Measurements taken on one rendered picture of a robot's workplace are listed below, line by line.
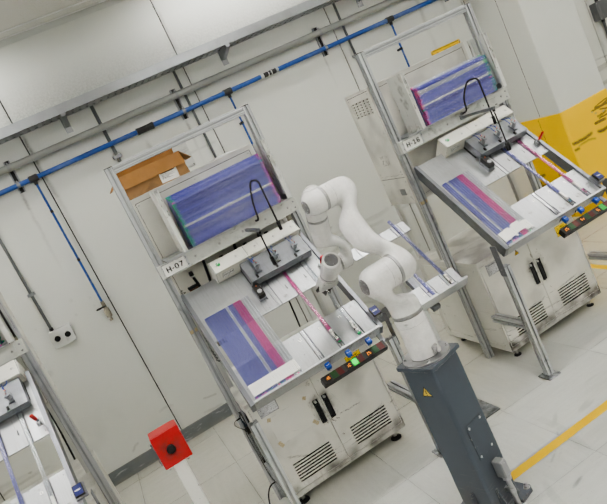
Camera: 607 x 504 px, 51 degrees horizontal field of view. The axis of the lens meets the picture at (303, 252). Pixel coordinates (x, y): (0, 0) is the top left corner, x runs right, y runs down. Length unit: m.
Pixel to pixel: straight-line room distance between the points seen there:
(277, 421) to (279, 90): 2.62
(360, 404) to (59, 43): 3.05
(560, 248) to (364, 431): 1.54
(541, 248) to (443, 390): 1.56
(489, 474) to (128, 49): 3.53
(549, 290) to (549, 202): 0.58
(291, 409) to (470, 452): 0.98
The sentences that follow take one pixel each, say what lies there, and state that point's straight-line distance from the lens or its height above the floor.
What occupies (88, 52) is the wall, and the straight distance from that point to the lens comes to 4.71.
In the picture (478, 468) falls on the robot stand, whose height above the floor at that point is 0.24.
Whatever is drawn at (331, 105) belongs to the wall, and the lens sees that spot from 5.01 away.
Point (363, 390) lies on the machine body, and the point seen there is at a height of 0.36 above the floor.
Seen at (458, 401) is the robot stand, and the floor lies 0.51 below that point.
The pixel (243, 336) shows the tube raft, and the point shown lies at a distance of 2.96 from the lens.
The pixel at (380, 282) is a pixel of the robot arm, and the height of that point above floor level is 1.07.
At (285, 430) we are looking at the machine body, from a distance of 3.21.
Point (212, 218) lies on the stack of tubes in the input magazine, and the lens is 3.10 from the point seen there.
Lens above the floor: 1.71
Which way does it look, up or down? 11 degrees down
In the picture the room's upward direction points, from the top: 26 degrees counter-clockwise
